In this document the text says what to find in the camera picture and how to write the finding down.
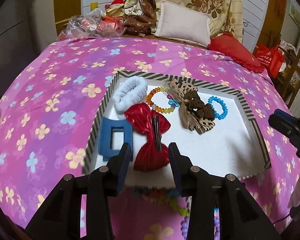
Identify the grey wardrobe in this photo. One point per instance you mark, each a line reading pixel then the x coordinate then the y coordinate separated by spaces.
pixel 40 17

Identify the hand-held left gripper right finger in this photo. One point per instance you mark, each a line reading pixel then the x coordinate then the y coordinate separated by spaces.
pixel 176 170

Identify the wooden door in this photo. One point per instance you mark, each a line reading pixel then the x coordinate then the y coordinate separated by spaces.
pixel 65 0

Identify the red cushion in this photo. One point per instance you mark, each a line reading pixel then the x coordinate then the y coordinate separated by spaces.
pixel 235 51

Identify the white pillow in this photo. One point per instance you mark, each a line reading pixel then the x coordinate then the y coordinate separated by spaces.
pixel 182 22

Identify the striped shallow box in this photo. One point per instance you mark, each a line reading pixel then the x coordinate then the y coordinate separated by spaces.
pixel 202 145

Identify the wooden chair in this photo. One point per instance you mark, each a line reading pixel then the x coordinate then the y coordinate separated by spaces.
pixel 293 77

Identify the blue hair claw clip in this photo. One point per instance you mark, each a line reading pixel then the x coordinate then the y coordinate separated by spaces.
pixel 106 135

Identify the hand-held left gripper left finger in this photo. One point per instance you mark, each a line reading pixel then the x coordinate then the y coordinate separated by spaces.
pixel 123 170

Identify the red packet bag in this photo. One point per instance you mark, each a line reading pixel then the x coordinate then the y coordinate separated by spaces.
pixel 111 27

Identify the cream floral quilt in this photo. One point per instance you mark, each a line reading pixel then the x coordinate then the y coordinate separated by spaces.
pixel 215 2

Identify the white fluffy scrunchie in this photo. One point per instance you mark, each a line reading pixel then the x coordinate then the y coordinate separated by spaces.
pixel 135 81

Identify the brown floral cloth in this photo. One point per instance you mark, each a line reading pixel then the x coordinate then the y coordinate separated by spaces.
pixel 142 12

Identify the clear plastic bags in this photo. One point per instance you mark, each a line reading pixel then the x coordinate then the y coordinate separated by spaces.
pixel 80 26

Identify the brown scrunchie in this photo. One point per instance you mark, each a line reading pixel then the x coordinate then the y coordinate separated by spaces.
pixel 200 105

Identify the leopard print bow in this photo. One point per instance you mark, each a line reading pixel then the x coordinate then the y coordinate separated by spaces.
pixel 202 126

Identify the red shopping bag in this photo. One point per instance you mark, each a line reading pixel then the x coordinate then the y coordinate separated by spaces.
pixel 270 58

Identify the doll with red hat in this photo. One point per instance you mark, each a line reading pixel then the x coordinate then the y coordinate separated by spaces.
pixel 115 6

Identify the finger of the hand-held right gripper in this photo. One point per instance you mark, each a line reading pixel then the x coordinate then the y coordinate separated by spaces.
pixel 281 121

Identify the red bow hair clip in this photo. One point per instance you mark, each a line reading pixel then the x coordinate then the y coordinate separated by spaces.
pixel 142 120

